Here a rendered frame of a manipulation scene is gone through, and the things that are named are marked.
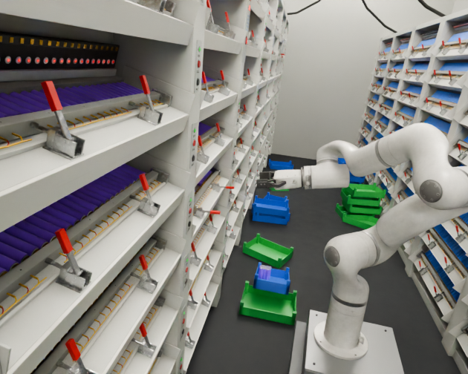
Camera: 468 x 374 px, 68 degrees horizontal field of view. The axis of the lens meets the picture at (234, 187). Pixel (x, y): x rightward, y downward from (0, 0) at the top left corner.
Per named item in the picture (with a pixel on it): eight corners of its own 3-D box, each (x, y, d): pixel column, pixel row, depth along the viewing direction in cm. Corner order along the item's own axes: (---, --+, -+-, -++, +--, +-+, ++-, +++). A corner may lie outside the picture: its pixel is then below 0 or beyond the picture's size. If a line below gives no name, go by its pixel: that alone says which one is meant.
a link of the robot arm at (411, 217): (329, 243, 119) (362, 237, 127) (345, 276, 114) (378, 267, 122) (449, 156, 81) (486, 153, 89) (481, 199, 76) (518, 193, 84)
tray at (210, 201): (226, 187, 166) (232, 170, 162) (187, 250, 110) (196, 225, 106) (188, 171, 167) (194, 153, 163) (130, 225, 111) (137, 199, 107)
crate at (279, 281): (256, 274, 224) (258, 261, 224) (287, 280, 221) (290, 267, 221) (252, 288, 194) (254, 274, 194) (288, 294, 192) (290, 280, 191)
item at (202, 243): (222, 224, 173) (232, 201, 168) (183, 301, 117) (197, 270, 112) (185, 208, 174) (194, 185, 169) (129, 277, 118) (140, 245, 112)
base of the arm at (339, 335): (370, 333, 130) (379, 291, 124) (365, 368, 114) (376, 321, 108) (319, 315, 138) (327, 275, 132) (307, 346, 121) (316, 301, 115)
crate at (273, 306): (294, 301, 202) (296, 290, 199) (293, 326, 183) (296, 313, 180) (244, 292, 206) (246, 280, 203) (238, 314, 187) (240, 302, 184)
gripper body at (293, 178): (305, 191, 122) (273, 193, 125) (305, 182, 132) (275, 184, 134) (304, 171, 120) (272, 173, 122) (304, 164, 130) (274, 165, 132)
